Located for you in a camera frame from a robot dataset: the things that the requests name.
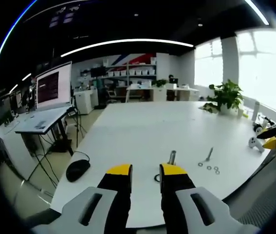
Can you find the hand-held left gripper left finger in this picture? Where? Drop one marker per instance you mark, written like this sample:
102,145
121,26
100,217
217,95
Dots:
92,209

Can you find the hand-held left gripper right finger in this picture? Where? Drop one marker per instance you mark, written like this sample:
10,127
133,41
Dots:
196,209

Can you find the metal threaded stud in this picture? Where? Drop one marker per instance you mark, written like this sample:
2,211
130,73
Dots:
172,157

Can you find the small wheeled toy robot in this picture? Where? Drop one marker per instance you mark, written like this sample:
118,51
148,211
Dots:
262,125

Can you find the white handheld controller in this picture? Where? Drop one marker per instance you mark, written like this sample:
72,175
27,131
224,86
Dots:
255,143

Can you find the black computer mouse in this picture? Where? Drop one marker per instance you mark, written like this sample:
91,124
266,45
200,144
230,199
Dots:
77,170

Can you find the lying metal bolt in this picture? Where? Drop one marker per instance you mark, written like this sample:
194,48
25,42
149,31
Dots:
209,154

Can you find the potted green plant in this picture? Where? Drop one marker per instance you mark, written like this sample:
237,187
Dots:
226,93

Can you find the white standing desk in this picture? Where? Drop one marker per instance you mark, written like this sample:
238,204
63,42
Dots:
40,120

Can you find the white cabinet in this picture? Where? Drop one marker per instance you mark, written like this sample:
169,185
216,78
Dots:
85,101

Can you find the long white office desk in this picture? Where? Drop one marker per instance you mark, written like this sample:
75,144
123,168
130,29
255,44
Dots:
159,92

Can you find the small green plant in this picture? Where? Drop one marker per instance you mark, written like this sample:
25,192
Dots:
159,83

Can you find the large computer monitor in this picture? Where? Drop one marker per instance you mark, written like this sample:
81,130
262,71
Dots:
52,85

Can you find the black screen on stand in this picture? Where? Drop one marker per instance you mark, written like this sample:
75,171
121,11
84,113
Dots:
98,72

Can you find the storage shelf with white bins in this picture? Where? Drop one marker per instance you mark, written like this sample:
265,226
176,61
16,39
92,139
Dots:
133,72

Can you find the curved ceiling light strip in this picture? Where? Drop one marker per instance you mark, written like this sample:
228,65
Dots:
128,42

